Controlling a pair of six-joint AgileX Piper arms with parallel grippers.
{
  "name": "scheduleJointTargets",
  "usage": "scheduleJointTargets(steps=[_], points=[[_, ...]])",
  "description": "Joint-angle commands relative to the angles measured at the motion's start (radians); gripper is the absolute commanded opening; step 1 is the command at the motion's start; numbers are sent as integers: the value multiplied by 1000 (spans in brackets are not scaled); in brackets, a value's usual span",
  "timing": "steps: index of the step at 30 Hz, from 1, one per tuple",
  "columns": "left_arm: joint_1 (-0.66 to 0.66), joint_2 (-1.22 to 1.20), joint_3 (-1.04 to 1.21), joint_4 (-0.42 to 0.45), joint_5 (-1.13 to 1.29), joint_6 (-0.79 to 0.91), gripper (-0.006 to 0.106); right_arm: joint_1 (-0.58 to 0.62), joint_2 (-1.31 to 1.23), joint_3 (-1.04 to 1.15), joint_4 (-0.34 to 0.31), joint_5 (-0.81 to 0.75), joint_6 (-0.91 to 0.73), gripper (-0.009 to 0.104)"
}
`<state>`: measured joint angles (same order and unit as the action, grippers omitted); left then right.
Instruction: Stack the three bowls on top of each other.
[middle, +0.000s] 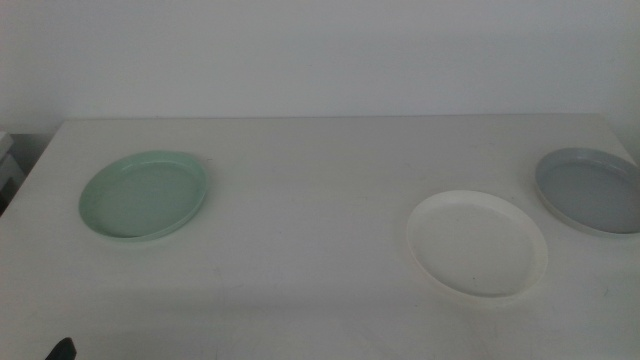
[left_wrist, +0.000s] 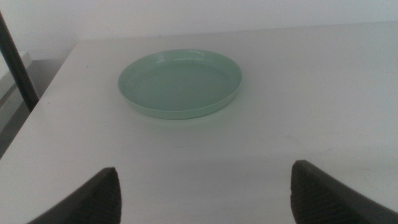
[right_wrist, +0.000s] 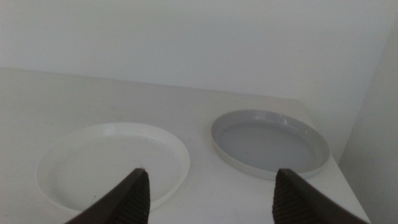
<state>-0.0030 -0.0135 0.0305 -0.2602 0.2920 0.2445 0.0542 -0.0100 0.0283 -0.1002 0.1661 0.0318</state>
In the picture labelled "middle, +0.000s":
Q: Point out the white shallow bowl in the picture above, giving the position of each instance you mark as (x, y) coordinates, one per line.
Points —
(475, 245)

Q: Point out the mint green shallow bowl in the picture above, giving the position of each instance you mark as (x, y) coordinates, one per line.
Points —
(142, 197)

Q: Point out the grey shallow bowl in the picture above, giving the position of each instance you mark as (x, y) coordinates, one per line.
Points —
(592, 192)

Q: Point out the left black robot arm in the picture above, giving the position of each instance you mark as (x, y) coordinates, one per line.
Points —
(62, 351)

